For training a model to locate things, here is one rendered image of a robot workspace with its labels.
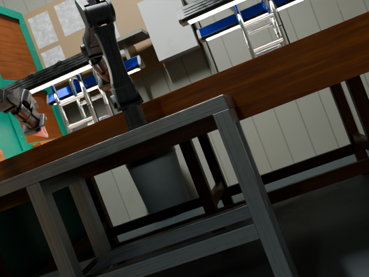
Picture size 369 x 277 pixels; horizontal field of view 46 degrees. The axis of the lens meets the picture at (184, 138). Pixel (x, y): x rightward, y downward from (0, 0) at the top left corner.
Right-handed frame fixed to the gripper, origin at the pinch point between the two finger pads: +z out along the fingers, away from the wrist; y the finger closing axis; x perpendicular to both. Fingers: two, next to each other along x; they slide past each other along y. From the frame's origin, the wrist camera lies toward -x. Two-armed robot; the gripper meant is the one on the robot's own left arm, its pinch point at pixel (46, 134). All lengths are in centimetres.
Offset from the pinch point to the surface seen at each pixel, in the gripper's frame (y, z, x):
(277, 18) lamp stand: -110, 13, -26
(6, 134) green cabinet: 43, 23, -36
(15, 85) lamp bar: 10.5, -10.4, -27.4
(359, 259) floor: -103, 34, 78
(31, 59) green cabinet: 43, 37, -113
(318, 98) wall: -134, 190, -114
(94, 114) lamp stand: -13.5, 18.1, -19.8
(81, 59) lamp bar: -24.4, -10.1, -25.4
